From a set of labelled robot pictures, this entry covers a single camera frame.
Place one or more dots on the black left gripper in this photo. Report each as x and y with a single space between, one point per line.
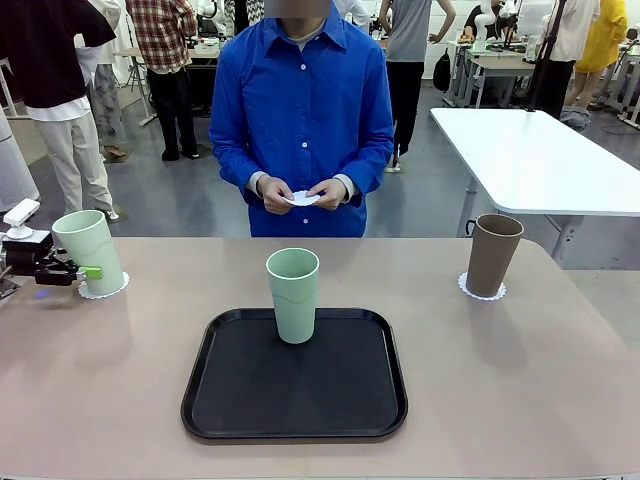
25 255

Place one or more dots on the light green cup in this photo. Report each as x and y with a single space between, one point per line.
90 240
295 310

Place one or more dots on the white scalloped paper coaster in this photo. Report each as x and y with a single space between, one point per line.
102 297
482 298
302 200

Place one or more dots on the brown cup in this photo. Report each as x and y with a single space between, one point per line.
490 260

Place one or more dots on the person's left forearm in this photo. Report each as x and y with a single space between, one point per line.
370 177

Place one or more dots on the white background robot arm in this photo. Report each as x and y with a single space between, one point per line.
482 25

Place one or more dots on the person's right forearm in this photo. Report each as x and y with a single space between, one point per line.
237 180

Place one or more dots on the person's right hand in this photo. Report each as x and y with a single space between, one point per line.
272 195

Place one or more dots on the person's left hand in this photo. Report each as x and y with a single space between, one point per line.
332 192

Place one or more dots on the brown patterned floor object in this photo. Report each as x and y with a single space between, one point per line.
7 289

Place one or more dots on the white cylinder appliance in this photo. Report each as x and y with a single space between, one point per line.
15 170

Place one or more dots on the person in patterned grey trousers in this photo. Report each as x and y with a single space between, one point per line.
107 100

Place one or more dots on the person in black top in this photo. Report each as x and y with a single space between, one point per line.
45 60

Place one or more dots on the person in plaid shirt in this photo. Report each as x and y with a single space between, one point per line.
160 35

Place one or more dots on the black plastic tray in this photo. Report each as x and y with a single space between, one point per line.
300 390

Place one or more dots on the person in blue shirt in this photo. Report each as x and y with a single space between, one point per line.
300 100

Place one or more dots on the person in grey t-shirt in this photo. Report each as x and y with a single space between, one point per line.
407 35

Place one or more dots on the black hanging bag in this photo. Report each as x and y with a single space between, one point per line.
442 70

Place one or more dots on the seated person in dark top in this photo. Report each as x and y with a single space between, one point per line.
475 22

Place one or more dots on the grey background desk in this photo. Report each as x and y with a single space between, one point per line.
500 65

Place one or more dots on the white table with metal legs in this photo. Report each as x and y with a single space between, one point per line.
540 160

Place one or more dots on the grey cloth heap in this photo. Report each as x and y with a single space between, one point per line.
575 117

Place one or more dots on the black tripod pole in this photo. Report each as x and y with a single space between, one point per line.
550 40

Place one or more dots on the person in cream shirt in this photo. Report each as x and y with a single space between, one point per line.
575 30

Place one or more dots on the person in yellow coat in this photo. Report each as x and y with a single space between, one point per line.
602 40

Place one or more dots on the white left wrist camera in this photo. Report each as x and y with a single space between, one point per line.
20 212

